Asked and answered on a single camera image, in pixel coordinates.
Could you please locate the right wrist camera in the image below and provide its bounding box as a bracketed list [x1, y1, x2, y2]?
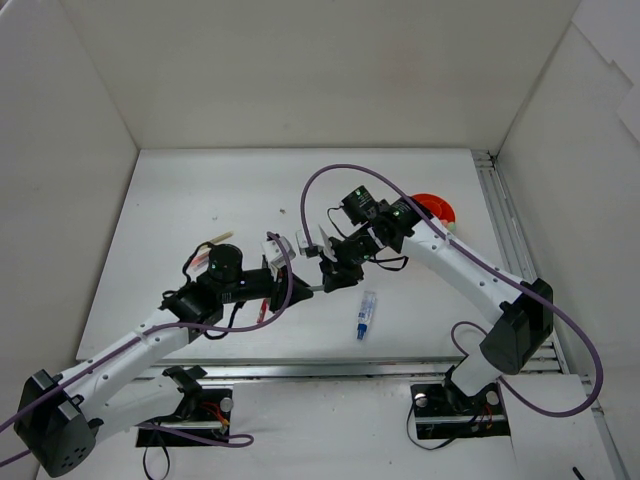
[296, 224, 336, 262]

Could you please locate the orange round container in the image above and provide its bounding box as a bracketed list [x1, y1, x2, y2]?
[411, 193, 457, 233]

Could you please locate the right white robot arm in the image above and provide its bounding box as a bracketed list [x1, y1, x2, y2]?
[320, 188, 553, 412]

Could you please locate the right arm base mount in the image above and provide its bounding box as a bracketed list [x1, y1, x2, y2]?
[407, 383, 511, 445]

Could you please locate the beige highlighter in holder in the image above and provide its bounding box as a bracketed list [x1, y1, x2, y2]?
[209, 231, 234, 245]

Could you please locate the orange highlighter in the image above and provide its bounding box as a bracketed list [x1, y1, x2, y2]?
[191, 252, 208, 268]

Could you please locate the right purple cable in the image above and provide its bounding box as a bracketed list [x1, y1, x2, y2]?
[299, 164, 604, 419]

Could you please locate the aluminium rail frame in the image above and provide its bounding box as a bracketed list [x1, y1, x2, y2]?
[74, 148, 626, 480]

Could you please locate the red pen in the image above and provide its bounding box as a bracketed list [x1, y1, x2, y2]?
[256, 299, 269, 324]

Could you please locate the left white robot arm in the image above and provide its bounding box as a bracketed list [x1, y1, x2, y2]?
[6, 234, 313, 478]

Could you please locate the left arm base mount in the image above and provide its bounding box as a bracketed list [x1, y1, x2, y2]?
[135, 387, 233, 448]

